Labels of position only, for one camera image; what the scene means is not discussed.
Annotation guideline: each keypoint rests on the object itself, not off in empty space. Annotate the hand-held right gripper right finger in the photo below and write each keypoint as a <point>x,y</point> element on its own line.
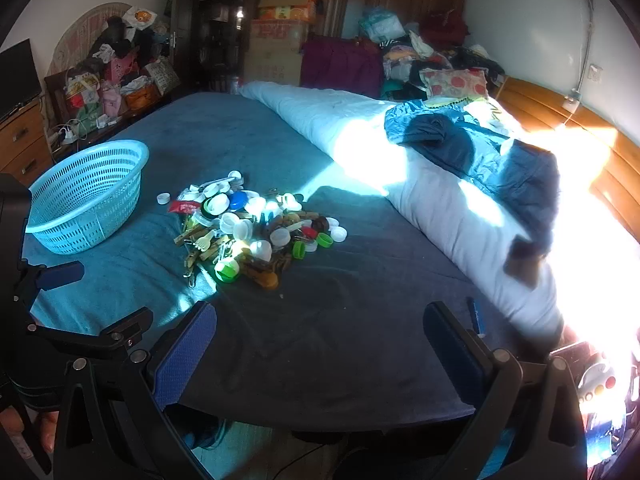
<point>450,350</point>

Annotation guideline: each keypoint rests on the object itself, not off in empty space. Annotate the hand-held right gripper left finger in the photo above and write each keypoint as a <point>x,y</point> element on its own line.
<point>186,350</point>

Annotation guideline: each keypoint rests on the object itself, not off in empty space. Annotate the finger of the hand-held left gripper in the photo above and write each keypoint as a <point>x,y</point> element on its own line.
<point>125,325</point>
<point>62,274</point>

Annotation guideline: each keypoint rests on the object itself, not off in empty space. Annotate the light blue plastic basket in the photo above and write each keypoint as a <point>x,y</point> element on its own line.
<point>85,185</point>

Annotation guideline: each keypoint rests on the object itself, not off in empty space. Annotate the pile of caps and clothespins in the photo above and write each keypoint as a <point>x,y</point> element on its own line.
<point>250,230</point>

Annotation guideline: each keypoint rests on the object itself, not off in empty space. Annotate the person's left hand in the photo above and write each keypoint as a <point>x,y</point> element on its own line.
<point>10,422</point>

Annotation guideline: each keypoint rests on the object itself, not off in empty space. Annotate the brown wooden dresser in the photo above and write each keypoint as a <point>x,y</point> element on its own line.
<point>20,145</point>

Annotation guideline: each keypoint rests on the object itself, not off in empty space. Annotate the white power strip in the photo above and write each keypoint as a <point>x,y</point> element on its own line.
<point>69,135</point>

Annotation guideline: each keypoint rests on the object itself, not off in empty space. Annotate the white duvet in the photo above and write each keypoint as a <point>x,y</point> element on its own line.
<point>440,210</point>

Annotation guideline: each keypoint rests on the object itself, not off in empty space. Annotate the white toy with coloured buttons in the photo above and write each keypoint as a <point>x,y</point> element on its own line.
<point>600,390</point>

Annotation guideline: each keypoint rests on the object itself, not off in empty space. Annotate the black flat television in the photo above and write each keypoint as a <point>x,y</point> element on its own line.
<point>17,80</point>

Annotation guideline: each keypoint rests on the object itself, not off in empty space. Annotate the chair piled with bags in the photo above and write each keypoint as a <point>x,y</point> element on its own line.
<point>115,80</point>

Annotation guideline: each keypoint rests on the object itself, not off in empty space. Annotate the dark blue jacket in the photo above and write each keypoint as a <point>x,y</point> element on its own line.
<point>480,160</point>

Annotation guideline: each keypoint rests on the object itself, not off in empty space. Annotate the pink round rattan board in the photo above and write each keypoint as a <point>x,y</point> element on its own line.
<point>75,35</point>

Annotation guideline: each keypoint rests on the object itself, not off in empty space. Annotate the wooden bed headboard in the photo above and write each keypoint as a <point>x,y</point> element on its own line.
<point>550,105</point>

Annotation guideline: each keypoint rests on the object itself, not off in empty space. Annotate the floral pillow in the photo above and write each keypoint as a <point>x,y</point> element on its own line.
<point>452,82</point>

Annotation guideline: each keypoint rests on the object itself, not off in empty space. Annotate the dark wooden door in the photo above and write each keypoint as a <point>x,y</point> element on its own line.
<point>182,25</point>

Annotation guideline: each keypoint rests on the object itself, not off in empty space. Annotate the white charger plug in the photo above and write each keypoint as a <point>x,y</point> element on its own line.
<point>572,101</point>

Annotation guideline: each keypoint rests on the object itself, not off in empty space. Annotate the large brown cardboard box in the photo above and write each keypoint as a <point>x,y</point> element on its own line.
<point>272,66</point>

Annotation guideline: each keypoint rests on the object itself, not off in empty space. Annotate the purple cloth bag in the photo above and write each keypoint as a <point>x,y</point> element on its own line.
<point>340,67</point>

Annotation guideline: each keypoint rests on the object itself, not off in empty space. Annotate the heap of clothes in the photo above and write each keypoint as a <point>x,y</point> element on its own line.
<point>430,45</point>

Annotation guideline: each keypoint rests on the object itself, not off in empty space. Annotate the red print cardboard box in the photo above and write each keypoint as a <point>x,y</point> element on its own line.
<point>277,34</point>

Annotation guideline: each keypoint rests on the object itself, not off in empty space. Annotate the orange fruit cardboard box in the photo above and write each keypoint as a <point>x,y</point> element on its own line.
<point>287,9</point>

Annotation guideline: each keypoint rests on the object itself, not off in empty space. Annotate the white wall socket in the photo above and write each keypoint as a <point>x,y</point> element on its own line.
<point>596,73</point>

